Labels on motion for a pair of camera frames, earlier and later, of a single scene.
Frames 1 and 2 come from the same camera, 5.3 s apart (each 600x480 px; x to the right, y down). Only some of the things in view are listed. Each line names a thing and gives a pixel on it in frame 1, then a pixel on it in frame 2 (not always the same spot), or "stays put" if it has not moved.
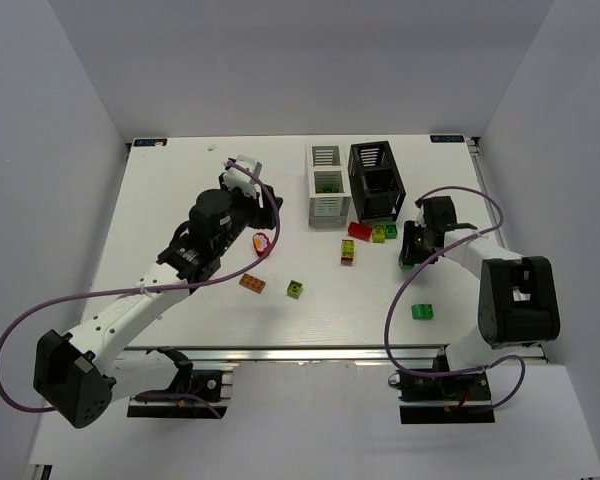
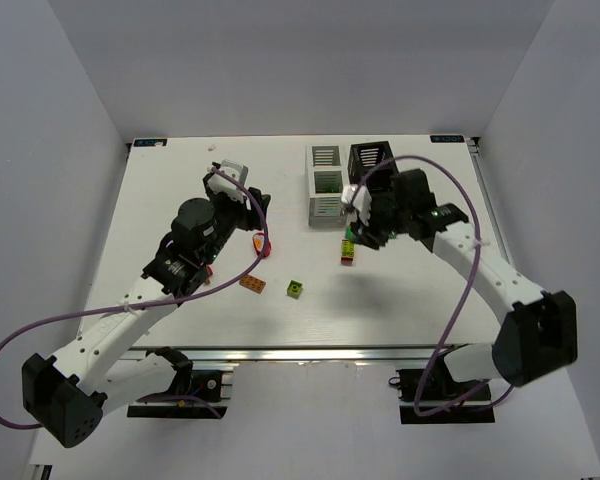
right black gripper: [412, 245] -> [375, 230]
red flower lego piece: [261, 243] stays put
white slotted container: [329, 185] stays put
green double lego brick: [422, 311] -> [349, 234]
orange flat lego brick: [252, 283] stays put
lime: [348, 252] stays put
